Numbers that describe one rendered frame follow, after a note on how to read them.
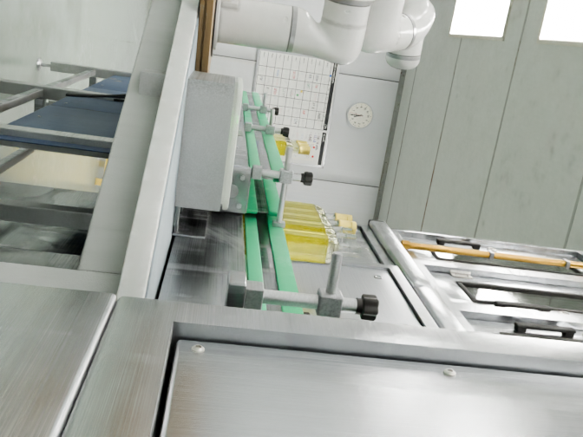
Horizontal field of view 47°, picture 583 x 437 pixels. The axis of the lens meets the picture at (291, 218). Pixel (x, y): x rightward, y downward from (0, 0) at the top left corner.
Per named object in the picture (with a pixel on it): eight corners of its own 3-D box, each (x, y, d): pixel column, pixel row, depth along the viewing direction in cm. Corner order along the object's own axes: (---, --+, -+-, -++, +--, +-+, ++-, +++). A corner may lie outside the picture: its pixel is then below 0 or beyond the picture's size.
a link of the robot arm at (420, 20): (407, 65, 153) (444, 60, 162) (418, 4, 147) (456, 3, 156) (363, 51, 162) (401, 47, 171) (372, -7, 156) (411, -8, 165)
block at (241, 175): (212, 211, 135) (245, 215, 136) (217, 166, 132) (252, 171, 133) (212, 206, 138) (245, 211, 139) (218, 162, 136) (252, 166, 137)
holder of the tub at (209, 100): (171, 236, 116) (216, 241, 117) (187, 78, 109) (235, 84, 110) (179, 209, 133) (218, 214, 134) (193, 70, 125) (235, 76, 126)
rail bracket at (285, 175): (245, 224, 136) (304, 231, 138) (256, 143, 132) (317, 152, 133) (245, 219, 139) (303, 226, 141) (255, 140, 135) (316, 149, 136)
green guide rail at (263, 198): (245, 212, 140) (283, 217, 141) (245, 208, 140) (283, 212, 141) (239, 108, 307) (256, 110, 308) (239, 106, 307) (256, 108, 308)
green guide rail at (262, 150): (250, 179, 138) (287, 184, 139) (250, 174, 138) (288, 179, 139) (240, 92, 305) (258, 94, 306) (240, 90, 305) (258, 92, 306)
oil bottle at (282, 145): (236, 149, 251) (309, 159, 255) (238, 135, 250) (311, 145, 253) (236, 146, 257) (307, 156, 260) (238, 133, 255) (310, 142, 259)
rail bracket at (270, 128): (242, 132, 190) (288, 138, 192) (245, 106, 188) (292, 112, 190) (242, 129, 194) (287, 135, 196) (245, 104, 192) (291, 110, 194)
